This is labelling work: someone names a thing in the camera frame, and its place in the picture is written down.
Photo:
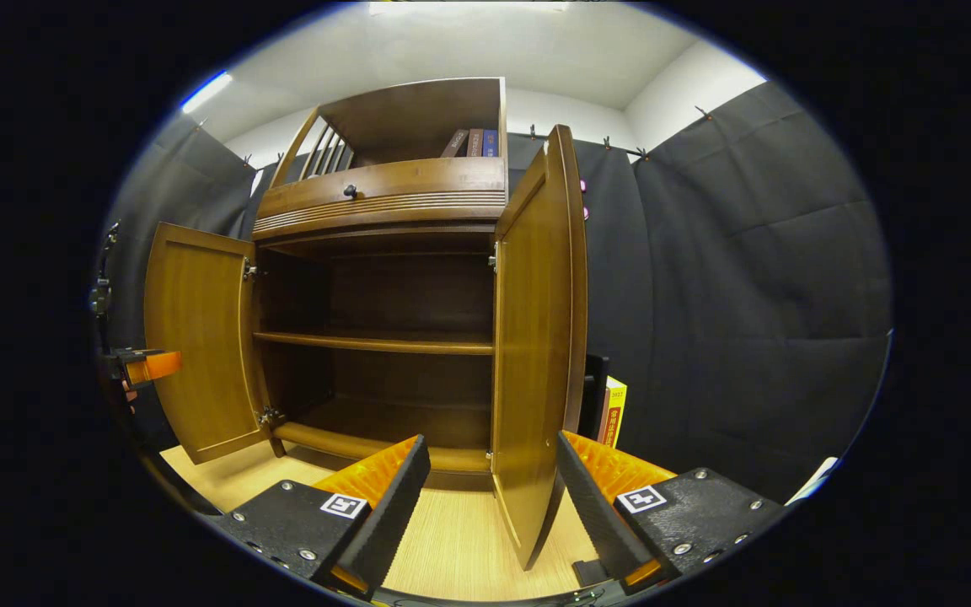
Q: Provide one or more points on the brown book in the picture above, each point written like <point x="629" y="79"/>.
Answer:
<point x="454" y="143"/>

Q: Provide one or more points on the wooden inner shelf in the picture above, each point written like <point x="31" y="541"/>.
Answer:
<point x="367" y="341"/>

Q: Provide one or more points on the blue book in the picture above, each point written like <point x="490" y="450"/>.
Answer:
<point x="490" y="143"/>

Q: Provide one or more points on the small ceiling light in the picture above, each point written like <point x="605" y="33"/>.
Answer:
<point x="206" y="93"/>

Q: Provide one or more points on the wooden drawer with black knob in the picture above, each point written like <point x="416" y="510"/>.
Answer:
<point x="435" y="181"/>

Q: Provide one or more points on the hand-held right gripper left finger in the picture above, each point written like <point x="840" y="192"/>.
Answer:
<point x="384" y="523"/>

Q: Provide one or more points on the wooden shoe cabinet door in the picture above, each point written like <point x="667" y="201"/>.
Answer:
<point x="536" y="337"/>
<point x="199" y="337"/>

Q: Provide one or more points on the black table clamp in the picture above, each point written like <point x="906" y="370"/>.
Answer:
<point x="591" y="573"/>

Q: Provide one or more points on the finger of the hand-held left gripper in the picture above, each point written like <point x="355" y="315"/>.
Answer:
<point x="157" y="367"/>

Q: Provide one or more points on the dark red book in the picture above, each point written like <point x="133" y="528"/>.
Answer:
<point x="474" y="143"/>

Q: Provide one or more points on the yellow book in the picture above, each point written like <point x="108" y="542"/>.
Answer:
<point x="614" y="413"/>

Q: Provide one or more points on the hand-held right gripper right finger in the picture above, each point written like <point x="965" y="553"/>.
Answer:
<point x="599" y="514"/>

